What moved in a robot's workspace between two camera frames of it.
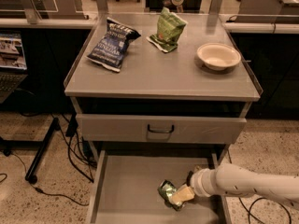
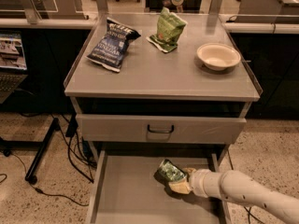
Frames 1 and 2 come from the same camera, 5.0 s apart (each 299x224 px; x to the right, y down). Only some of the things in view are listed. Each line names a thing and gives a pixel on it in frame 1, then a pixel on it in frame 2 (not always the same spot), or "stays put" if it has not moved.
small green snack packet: (164, 189) → (170, 171)
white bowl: (219, 56) stays put
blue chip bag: (111, 46) stays put
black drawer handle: (160, 131) stays put
